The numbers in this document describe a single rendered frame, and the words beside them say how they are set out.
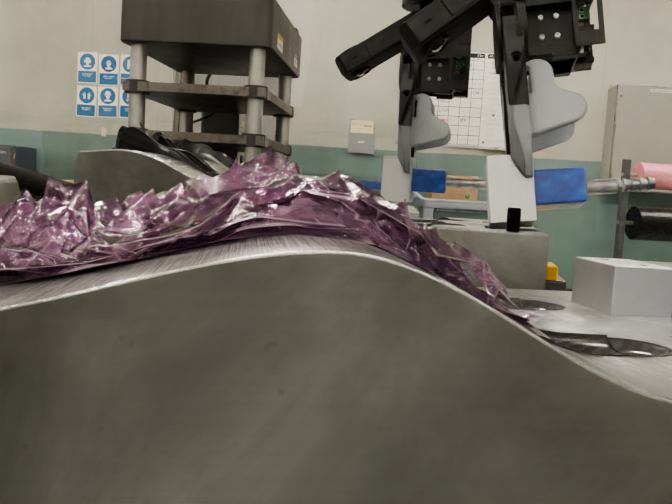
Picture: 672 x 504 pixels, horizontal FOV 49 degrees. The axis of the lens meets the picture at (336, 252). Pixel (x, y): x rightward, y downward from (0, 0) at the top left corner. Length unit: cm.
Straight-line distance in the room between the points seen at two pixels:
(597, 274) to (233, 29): 421
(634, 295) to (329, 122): 668
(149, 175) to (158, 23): 411
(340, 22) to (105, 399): 702
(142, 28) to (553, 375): 455
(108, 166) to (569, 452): 46
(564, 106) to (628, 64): 678
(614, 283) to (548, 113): 21
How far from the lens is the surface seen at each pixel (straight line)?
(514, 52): 60
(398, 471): 23
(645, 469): 26
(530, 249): 55
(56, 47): 790
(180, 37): 465
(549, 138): 67
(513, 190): 60
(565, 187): 61
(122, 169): 61
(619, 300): 43
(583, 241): 722
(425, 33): 63
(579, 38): 62
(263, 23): 454
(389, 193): 89
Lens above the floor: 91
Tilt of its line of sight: 5 degrees down
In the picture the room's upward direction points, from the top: 3 degrees clockwise
